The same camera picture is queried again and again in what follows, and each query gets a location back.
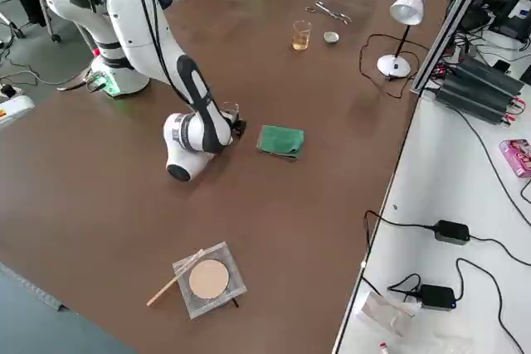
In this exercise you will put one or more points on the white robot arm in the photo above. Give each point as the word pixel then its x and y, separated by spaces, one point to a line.
pixel 137 18

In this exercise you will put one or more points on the wooden test tube clamp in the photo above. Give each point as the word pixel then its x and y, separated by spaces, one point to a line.
pixel 166 289

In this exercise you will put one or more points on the metal crucible tongs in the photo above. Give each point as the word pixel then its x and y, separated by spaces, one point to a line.
pixel 332 12

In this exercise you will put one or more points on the black power adapter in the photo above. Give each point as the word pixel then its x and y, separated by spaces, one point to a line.
pixel 452 231
pixel 437 297

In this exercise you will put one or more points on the pink printed box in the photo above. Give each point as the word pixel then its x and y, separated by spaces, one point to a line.
pixel 516 157

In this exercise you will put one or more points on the aluminium frame post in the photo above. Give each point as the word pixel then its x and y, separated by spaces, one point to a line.
pixel 452 26

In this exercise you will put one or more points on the black power supply unit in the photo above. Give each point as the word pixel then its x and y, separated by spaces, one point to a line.
pixel 493 74
pixel 469 97

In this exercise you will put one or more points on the green folded cloth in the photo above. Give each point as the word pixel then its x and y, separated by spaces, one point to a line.
pixel 280 140

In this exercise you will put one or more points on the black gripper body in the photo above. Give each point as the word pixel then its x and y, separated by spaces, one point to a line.
pixel 240 127

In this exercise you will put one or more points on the clear plastic bag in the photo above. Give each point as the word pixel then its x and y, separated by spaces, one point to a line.
pixel 386 312

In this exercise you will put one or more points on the small white ceramic dish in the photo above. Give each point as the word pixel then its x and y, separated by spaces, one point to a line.
pixel 332 37

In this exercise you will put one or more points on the white desk lamp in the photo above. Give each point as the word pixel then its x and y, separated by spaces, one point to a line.
pixel 408 6

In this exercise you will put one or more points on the small glass beaker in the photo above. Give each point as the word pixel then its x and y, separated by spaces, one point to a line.
pixel 230 108

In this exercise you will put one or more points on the glass beaker yellow liquid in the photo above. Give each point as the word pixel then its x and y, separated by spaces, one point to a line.
pixel 301 39

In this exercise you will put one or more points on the white box orange label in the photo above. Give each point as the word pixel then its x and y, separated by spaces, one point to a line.
pixel 16 107

